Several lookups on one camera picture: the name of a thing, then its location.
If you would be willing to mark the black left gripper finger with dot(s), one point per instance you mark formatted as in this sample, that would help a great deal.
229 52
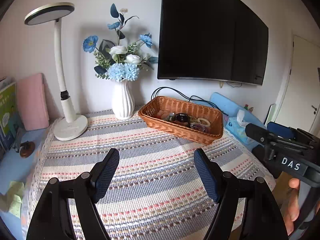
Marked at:
260 135
250 200
52 218

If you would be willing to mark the person's right hand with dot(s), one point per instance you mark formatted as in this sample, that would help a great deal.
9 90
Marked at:
292 211

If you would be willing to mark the blue tissue pack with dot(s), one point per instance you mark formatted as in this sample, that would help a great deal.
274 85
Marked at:
237 126

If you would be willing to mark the light blue tray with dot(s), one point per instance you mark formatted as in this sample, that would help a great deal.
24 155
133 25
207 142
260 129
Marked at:
230 109

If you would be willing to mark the light green cloth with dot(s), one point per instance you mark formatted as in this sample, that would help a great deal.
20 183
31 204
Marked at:
11 202

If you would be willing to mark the white door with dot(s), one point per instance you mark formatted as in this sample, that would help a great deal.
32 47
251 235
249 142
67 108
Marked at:
300 105

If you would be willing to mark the brown wicker basket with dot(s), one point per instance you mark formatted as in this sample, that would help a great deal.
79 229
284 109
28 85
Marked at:
183 119

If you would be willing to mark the small brown wooden dish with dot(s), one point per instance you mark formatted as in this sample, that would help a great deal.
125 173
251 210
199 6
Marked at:
26 149

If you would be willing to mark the woven striped table mat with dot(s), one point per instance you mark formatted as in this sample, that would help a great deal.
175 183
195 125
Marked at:
156 191

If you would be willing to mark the white desk lamp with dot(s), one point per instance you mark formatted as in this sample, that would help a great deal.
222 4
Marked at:
72 125

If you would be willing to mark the green children's book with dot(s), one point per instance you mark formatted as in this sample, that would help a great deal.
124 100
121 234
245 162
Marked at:
10 118

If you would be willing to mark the white ribbed vase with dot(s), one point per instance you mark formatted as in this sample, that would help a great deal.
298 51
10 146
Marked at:
122 100

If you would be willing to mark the blue white artificial flowers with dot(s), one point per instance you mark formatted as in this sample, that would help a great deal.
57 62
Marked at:
114 61

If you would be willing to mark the black wall television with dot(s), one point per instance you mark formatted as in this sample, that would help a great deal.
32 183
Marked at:
212 40

